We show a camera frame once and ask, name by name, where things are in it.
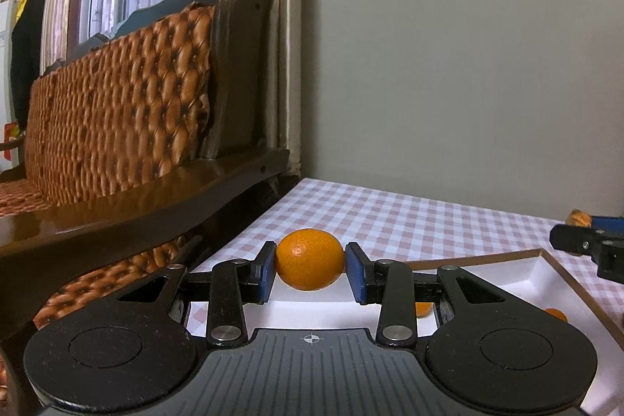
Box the brown cardboard box white inside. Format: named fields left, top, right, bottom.
left=244, top=249, right=624, bottom=416

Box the black hanging coat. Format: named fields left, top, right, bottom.
left=10, top=0, right=46, bottom=131

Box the orange tufted back cushion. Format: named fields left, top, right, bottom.
left=23, top=4, right=218, bottom=207

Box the orange tufted seat cushion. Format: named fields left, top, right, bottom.
left=0, top=179, right=203, bottom=402

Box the red and yellow bag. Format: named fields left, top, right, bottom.
left=2, top=121, right=23, bottom=161

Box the white refrigerator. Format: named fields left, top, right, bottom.
left=0, top=0, right=23, bottom=175

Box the dark wooden sofa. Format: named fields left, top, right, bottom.
left=0, top=0, right=291, bottom=416

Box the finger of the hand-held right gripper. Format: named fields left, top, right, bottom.
left=549, top=224, right=606, bottom=257
left=587, top=216, right=624, bottom=234

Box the pink checked tablecloth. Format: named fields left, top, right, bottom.
left=185, top=177, right=624, bottom=341

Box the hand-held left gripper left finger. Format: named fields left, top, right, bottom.
left=116, top=242, right=278, bottom=347

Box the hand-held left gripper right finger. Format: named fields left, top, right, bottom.
left=345, top=243, right=508, bottom=347

